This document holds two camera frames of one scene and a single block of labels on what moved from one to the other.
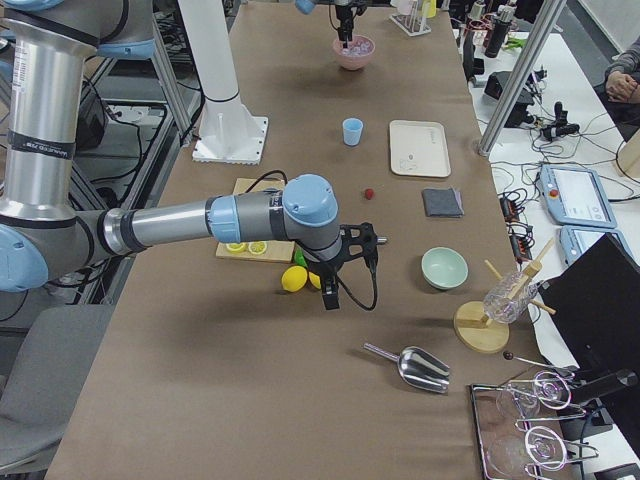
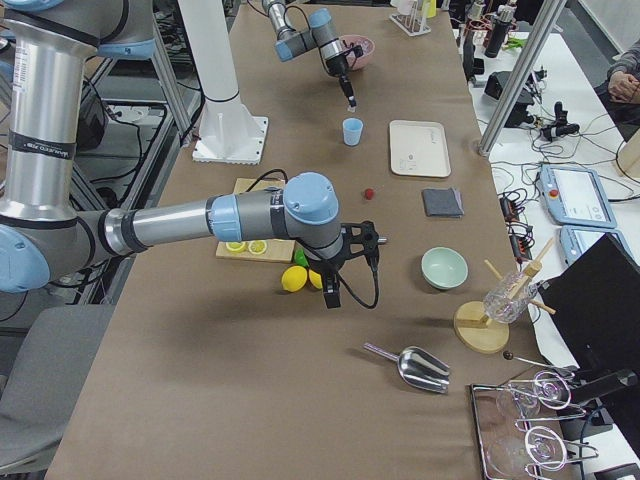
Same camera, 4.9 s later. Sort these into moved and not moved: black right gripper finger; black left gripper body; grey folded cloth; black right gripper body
Moved: black left gripper body
Not moved: black right gripper finger; grey folded cloth; black right gripper body
